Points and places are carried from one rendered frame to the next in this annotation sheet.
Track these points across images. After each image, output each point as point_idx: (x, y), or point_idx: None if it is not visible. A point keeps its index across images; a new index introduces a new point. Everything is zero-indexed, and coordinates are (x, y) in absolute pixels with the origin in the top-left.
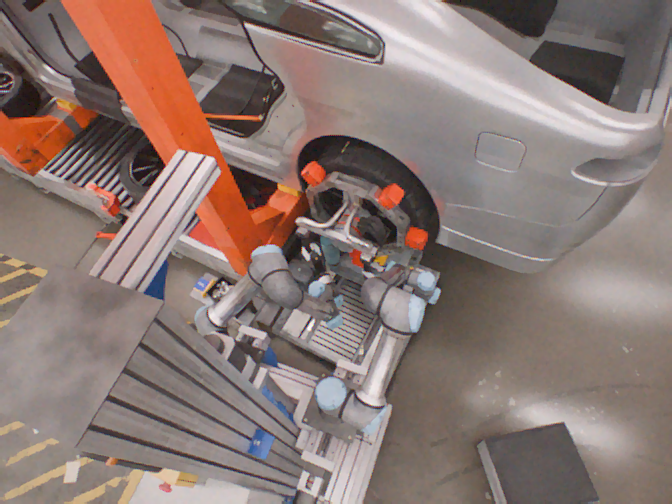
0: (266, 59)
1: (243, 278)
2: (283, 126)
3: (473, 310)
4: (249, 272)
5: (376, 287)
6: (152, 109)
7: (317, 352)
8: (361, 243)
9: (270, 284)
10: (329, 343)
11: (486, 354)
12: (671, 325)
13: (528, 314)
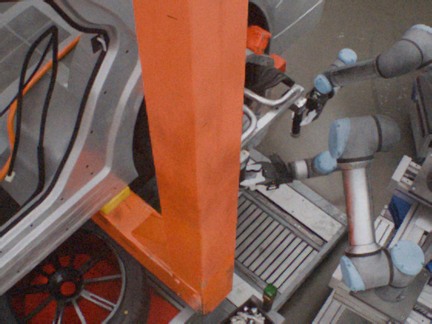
0: (96, 15)
1: (356, 177)
2: (112, 99)
3: (278, 123)
4: (361, 157)
5: (403, 46)
6: (238, 70)
7: (298, 282)
8: (292, 92)
9: (389, 129)
10: (288, 268)
11: (329, 128)
12: (325, 4)
13: (295, 82)
